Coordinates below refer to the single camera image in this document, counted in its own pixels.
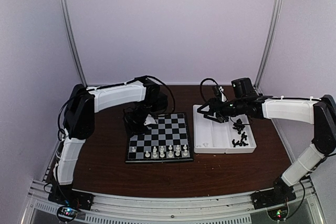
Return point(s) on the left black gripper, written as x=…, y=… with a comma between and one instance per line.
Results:
x=132, y=130

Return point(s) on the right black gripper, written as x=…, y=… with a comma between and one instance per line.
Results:
x=220, y=117

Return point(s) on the black grey chess board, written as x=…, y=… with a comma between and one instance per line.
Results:
x=171, y=129

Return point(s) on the white rook chess piece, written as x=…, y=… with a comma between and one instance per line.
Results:
x=178, y=153

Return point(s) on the white queen chess piece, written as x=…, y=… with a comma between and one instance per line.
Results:
x=162, y=154

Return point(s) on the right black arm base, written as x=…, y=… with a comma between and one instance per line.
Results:
x=279, y=194

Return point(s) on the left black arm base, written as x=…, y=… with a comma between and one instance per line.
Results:
x=65, y=195

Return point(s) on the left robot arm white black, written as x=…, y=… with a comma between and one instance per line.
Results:
x=84, y=102

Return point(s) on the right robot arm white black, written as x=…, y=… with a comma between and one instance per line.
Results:
x=304, y=124

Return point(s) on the black chess pieces upper pile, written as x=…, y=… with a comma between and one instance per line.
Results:
x=238, y=125

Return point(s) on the black chess pieces pile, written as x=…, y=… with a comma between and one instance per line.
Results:
x=242, y=142
x=238, y=125

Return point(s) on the black chess pieces lower pile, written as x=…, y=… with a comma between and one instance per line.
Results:
x=242, y=142

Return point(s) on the right controller board with LEDs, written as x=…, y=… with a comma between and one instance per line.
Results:
x=278, y=214

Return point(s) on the controller board with leds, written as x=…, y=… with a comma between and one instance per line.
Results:
x=66, y=213
x=278, y=214

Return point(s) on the left controller board with LEDs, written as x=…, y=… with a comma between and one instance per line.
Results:
x=66, y=213

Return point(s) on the white divided plastic tray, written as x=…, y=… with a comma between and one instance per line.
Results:
x=219, y=136

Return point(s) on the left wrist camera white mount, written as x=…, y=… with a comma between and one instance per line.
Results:
x=150, y=120

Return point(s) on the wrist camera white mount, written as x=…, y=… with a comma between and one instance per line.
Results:
x=219, y=93
x=150, y=120

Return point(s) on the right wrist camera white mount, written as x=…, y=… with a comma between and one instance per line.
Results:
x=219, y=93

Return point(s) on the aluminium front rail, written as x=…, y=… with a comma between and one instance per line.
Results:
x=234, y=208

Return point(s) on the right aluminium frame post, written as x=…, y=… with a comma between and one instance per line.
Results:
x=276, y=10

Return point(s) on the aluminium frame post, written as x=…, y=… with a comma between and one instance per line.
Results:
x=276, y=10
x=72, y=42

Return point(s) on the left aluminium frame post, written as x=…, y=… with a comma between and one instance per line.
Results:
x=72, y=42

